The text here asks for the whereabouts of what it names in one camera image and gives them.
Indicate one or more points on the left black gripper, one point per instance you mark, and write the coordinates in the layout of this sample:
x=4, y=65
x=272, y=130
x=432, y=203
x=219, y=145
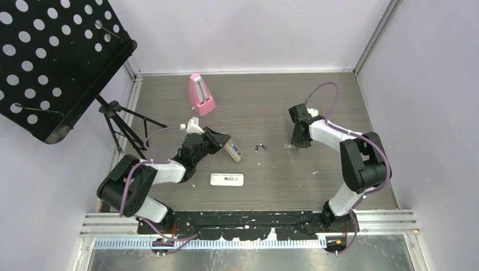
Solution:
x=216, y=140

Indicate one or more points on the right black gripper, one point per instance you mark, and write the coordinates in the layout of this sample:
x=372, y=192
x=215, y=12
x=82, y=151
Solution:
x=296, y=141

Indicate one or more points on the beige battery cover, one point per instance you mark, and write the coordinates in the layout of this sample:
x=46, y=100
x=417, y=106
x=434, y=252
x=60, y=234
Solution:
x=290, y=147

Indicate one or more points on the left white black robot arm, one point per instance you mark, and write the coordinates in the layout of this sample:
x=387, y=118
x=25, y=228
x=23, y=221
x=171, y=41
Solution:
x=126, y=188

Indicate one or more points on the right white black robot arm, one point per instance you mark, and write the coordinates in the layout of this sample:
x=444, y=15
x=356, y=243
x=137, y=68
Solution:
x=364, y=164

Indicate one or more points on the white remote control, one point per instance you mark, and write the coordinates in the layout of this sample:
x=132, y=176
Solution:
x=224, y=179

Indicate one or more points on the pink metronome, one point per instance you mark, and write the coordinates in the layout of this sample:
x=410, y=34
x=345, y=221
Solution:
x=200, y=98

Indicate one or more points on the black tripod stand legs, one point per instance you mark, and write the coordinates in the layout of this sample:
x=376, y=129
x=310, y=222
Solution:
x=118, y=127

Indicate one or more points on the black perforated music stand desk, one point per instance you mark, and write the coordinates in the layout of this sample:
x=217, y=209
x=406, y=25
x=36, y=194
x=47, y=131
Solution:
x=56, y=58

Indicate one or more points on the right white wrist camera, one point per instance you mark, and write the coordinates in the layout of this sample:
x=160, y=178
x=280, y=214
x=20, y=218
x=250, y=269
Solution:
x=313, y=112

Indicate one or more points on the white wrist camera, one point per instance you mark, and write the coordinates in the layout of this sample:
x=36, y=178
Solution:
x=313, y=112
x=192, y=126

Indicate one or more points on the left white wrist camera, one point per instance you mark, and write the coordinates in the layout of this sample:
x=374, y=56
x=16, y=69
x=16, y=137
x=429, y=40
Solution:
x=192, y=126

